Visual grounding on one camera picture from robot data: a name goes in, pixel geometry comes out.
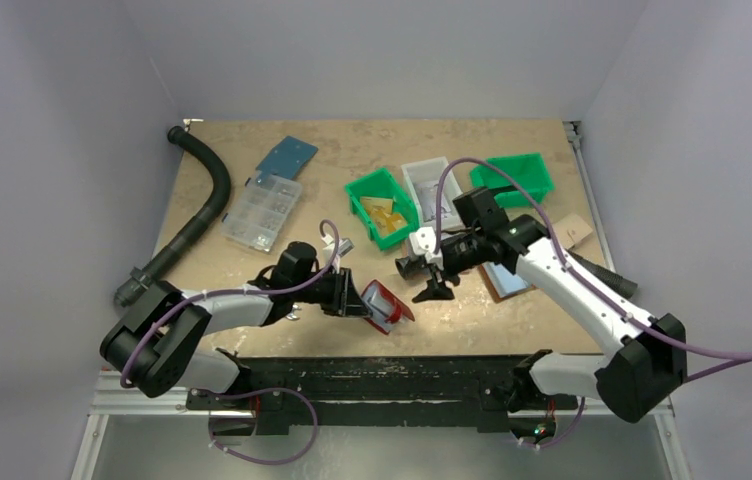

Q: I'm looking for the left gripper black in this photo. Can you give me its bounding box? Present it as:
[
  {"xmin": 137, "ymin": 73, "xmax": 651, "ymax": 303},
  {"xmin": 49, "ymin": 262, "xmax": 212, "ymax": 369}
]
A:
[{"xmin": 291, "ymin": 266, "xmax": 371, "ymax": 317}]

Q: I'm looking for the red leather card holder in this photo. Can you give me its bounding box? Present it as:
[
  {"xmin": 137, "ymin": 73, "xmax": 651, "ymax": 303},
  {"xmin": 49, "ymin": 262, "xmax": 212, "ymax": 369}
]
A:
[{"xmin": 362, "ymin": 280, "xmax": 415, "ymax": 335}]

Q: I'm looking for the green bin with yellow items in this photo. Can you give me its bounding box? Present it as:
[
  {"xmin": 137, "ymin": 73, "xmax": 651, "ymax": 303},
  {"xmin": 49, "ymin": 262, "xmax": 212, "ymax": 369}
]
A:
[{"xmin": 344, "ymin": 168, "xmax": 420, "ymax": 251}]

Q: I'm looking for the white plastic bin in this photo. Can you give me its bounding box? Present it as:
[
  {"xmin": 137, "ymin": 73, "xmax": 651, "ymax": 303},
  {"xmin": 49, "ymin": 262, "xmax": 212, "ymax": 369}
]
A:
[{"xmin": 401, "ymin": 156, "xmax": 463, "ymax": 230}]

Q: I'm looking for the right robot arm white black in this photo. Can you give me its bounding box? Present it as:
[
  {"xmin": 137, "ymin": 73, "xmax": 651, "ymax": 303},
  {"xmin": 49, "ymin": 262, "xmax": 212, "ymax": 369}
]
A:
[{"xmin": 395, "ymin": 187, "xmax": 687, "ymax": 423}]

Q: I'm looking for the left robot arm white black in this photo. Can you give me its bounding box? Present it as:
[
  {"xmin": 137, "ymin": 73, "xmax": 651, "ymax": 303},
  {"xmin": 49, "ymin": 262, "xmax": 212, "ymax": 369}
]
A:
[{"xmin": 99, "ymin": 242, "xmax": 370, "ymax": 409}]

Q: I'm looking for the brown open card holder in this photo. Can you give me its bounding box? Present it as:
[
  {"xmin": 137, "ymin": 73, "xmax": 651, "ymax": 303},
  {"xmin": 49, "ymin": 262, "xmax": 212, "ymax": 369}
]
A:
[{"xmin": 479, "ymin": 262, "xmax": 534, "ymax": 303}]

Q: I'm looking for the silver wrench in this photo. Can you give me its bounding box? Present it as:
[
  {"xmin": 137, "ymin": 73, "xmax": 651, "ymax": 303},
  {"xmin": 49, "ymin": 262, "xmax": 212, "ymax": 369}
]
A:
[{"xmin": 286, "ymin": 304, "xmax": 301, "ymax": 321}]

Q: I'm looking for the clear compartment screw box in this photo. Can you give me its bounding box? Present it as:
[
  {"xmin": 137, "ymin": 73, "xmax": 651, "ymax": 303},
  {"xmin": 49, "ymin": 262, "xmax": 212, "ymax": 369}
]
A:
[{"xmin": 222, "ymin": 175, "xmax": 303, "ymax": 253}]

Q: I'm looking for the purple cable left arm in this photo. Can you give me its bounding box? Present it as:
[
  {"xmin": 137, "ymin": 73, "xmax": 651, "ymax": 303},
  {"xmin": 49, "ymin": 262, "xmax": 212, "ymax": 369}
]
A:
[{"xmin": 120, "ymin": 219, "xmax": 342, "ymax": 467}]

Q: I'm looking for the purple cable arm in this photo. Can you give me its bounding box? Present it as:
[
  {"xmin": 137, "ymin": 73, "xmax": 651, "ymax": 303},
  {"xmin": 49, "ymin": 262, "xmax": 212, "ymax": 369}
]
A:
[
  {"xmin": 432, "ymin": 157, "xmax": 752, "ymax": 452},
  {"xmin": 120, "ymin": 219, "xmax": 342, "ymax": 467}
]

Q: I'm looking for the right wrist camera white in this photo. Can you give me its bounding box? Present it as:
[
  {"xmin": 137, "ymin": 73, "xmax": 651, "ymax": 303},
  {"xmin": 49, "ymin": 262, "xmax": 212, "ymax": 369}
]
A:
[{"xmin": 409, "ymin": 226, "xmax": 444, "ymax": 272}]

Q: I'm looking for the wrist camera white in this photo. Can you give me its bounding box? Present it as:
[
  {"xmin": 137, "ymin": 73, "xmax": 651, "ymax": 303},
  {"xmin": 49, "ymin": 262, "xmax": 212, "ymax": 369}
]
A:
[
  {"xmin": 322, "ymin": 235, "xmax": 354, "ymax": 270},
  {"xmin": 409, "ymin": 226, "xmax": 444, "ymax": 272}
]

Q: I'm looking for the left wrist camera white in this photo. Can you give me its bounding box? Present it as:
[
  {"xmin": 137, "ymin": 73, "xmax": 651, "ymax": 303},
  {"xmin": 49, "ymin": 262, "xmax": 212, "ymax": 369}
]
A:
[{"xmin": 322, "ymin": 235, "xmax": 354, "ymax": 270}]

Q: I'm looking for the black corrugated hose right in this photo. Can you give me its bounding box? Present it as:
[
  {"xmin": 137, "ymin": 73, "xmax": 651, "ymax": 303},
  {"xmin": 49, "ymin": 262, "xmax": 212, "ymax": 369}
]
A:
[{"xmin": 394, "ymin": 248, "xmax": 640, "ymax": 299}]

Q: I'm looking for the black corrugated hose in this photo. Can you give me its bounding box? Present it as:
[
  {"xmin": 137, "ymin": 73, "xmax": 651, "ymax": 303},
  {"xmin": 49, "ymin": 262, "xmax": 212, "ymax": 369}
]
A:
[
  {"xmin": 114, "ymin": 125, "xmax": 234, "ymax": 309},
  {"xmin": 394, "ymin": 248, "xmax": 640, "ymax": 299}
]

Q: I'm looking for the black corrugated hose left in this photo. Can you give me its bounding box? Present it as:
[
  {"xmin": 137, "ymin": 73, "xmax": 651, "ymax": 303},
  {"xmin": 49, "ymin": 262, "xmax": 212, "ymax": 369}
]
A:
[{"xmin": 114, "ymin": 125, "xmax": 234, "ymax": 309}]

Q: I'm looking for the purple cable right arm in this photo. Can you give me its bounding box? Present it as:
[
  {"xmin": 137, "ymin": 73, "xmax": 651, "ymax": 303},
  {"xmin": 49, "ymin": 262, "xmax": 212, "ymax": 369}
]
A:
[{"xmin": 432, "ymin": 157, "xmax": 752, "ymax": 452}]

